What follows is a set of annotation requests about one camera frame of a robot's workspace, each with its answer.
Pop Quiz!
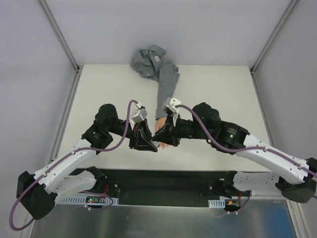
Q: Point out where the clear nail polish bottle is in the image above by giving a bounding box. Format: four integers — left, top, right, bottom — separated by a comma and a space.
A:
153, 141, 160, 147

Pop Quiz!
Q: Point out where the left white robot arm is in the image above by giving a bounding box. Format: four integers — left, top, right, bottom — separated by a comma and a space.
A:
16, 100, 158, 220

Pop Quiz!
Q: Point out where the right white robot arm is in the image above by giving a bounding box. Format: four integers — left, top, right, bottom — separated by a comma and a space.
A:
153, 103, 317, 203

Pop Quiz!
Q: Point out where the mannequin hand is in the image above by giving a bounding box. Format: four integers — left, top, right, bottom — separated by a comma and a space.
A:
155, 118, 168, 149

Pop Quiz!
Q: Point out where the grey shirt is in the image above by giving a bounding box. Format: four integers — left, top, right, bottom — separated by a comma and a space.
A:
130, 45, 180, 120

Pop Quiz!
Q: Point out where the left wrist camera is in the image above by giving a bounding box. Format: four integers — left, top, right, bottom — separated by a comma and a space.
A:
129, 102, 148, 129

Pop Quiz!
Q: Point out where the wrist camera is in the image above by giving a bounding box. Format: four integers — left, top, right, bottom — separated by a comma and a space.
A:
129, 102, 148, 129
162, 97, 181, 126

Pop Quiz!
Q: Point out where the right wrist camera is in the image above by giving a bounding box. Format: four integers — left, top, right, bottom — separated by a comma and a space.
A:
162, 97, 181, 126

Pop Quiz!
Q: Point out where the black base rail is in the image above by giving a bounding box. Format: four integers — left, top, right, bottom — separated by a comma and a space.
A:
69, 168, 253, 206

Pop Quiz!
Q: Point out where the left white cable duct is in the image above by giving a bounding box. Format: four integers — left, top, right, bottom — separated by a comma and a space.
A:
59, 194, 119, 206

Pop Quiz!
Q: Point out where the white cable duct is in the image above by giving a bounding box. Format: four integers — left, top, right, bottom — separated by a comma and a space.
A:
208, 199, 242, 208
59, 194, 119, 206

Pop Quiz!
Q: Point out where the right white cable duct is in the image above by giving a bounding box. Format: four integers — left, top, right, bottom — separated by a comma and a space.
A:
208, 199, 242, 208

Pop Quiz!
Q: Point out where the left aluminium frame post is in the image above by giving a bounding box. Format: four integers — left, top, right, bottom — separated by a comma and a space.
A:
38, 0, 81, 72

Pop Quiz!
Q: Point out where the aluminium frame post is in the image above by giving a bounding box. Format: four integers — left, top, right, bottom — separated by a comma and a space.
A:
38, 0, 81, 72
250, 0, 300, 71

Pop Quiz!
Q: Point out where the right aluminium frame post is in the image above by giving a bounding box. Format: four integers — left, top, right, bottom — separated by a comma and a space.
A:
250, 0, 300, 71

